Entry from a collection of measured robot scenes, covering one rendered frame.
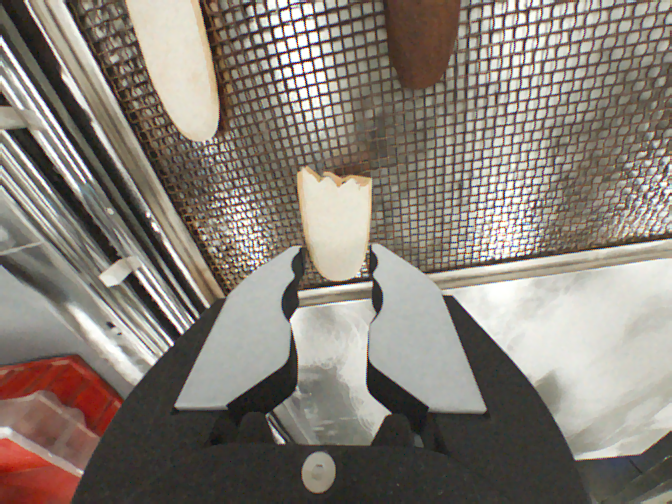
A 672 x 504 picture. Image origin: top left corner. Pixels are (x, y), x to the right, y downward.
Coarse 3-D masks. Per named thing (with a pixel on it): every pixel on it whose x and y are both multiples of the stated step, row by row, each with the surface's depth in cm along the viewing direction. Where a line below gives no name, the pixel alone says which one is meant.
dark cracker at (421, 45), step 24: (384, 0) 11; (408, 0) 10; (432, 0) 10; (456, 0) 10; (408, 24) 11; (432, 24) 11; (456, 24) 11; (408, 48) 12; (432, 48) 11; (408, 72) 12; (432, 72) 12
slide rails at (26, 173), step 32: (0, 64) 15; (32, 128) 17; (0, 160) 17; (32, 160) 18; (64, 160) 18; (32, 192) 19; (64, 224) 20; (96, 256) 22; (128, 256) 23; (128, 288) 25
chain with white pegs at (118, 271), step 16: (0, 96) 16; (0, 112) 15; (16, 112) 16; (0, 128) 16; (16, 128) 17; (32, 144) 18; (48, 160) 19; (80, 208) 21; (96, 224) 22; (112, 272) 22; (128, 272) 23; (144, 288) 26
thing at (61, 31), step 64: (64, 0) 11; (256, 0) 11; (576, 0) 11; (640, 0) 11; (64, 64) 12; (256, 64) 13; (512, 64) 12; (576, 64) 12; (640, 64) 12; (128, 128) 14; (256, 128) 15; (384, 128) 14; (256, 192) 17; (448, 192) 16; (640, 192) 16; (192, 256) 19; (448, 256) 19; (576, 256) 18; (640, 256) 18
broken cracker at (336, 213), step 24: (312, 192) 11; (336, 192) 11; (360, 192) 11; (312, 216) 12; (336, 216) 12; (360, 216) 12; (312, 240) 13; (336, 240) 13; (360, 240) 13; (336, 264) 14; (360, 264) 14
